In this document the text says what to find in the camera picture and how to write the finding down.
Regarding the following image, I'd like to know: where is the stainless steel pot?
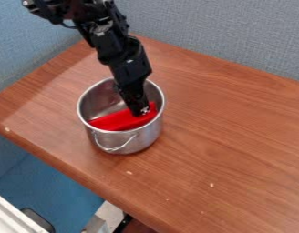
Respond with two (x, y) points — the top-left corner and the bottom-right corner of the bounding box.
(76, 77), (165, 155)

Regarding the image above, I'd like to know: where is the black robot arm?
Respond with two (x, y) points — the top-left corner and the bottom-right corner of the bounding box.
(21, 0), (152, 117)

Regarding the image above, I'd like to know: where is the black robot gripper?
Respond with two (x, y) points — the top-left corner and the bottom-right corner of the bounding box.
(96, 36), (152, 117)

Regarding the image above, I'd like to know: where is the red plastic block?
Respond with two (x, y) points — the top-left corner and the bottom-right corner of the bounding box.
(88, 101), (157, 131)

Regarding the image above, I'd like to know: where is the grey table leg bracket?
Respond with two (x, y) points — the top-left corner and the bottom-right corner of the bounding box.
(81, 201), (124, 233)

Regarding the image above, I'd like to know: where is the white box with black base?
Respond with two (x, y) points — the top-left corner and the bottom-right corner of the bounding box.
(0, 196), (56, 233)

